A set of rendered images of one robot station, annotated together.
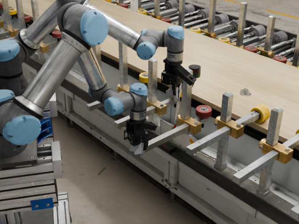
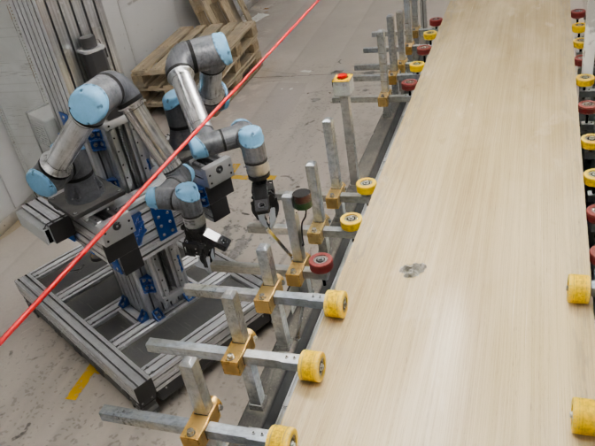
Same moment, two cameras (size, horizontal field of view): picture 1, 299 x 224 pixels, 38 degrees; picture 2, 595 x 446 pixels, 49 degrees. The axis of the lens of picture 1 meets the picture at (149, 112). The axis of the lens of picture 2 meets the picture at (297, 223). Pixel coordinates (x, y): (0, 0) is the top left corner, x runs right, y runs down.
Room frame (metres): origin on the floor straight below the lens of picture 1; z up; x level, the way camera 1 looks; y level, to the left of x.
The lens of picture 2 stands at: (1.12, -1.84, 2.19)
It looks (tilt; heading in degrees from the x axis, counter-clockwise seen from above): 33 degrees down; 65
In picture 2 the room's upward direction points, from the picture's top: 10 degrees counter-clockwise
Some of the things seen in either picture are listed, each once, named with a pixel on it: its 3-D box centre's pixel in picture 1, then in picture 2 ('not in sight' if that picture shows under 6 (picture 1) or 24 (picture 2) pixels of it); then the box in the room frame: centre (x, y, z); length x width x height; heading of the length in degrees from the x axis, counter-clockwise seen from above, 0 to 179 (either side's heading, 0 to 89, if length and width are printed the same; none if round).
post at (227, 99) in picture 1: (223, 138); (276, 306); (1.70, -0.35, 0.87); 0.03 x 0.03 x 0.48; 41
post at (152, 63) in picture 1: (152, 99); (319, 218); (2.07, -0.02, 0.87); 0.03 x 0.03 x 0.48; 41
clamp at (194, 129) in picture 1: (188, 123); (299, 268); (1.87, -0.20, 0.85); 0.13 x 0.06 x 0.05; 41
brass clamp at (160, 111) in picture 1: (155, 106); (319, 228); (2.06, -0.03, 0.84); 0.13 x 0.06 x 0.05; 41
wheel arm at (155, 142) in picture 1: (175, 133); (268, 270); (1.79, -0.13, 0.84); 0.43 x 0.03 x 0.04; 131
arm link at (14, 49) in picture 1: (8, 57); (180, 106); (1.87, 0.65, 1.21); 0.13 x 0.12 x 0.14; 168
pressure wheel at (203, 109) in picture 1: (203, 117); (322, 271); (1.92, -0.28, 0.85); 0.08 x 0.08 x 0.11
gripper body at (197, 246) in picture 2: (136, 129); (197, 238); (1.62, 0.06, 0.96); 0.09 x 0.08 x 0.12; 131
